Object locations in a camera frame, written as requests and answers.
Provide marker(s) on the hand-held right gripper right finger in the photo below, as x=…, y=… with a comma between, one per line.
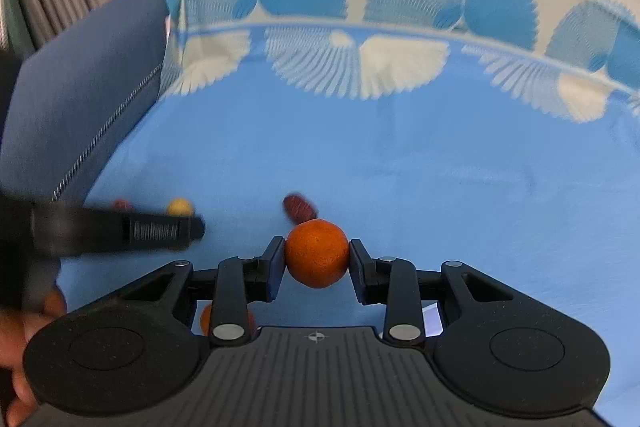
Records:
x=358, y=272

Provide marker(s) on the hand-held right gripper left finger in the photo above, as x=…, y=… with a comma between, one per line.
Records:
x=276, y=266

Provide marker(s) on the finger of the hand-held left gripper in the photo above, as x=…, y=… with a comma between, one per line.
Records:
x=165, y=232

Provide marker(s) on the orange mandarin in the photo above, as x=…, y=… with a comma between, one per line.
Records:
x=205, y=320
x=317, y=253

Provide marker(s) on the lavender round plate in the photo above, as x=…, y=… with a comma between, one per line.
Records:
x=431, y=319

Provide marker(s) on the person's left hand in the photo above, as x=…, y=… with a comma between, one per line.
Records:
x=30, y=337

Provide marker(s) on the small yellow round fruit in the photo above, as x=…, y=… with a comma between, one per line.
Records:
x=179, y=207

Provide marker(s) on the small red apple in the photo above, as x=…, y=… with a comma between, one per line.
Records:
x=121, y=205

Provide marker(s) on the dark red wrinkled date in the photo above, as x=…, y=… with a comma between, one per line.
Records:
x=300, y=207

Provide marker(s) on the blue zippered cushion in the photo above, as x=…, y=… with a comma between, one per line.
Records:
x=75, y=107

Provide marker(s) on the blue fan-patterned bed sheet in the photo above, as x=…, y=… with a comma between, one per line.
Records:
x=400, y=147

